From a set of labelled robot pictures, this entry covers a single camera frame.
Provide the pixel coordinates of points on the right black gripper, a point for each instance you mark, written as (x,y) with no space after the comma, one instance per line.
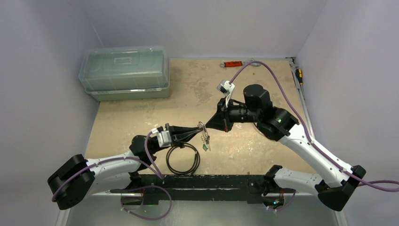
(224,115)

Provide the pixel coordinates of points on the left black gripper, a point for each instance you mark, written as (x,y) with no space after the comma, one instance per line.
(181,134)

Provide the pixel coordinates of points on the green key tag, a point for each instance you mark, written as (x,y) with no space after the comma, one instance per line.
(206,147)

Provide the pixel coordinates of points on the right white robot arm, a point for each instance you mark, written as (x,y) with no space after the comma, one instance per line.
(333,185)

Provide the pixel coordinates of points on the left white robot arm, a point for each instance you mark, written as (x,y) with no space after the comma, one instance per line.
(79,177)

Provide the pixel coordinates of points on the clear green plastic storage box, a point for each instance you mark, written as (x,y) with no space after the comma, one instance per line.
(125,73)

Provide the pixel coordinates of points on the yellow black screwdriver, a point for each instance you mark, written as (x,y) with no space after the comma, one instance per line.
(299,76)

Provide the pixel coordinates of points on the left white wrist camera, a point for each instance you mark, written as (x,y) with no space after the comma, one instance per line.
(160,136)

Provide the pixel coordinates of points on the aluminium frame rail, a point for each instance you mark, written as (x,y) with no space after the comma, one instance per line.
(283,178)

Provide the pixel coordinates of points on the red handled adjustable wrench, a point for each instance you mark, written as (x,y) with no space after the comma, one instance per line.
(238,63)

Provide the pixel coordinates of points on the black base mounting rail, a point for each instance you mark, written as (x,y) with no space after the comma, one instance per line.
(252,189)

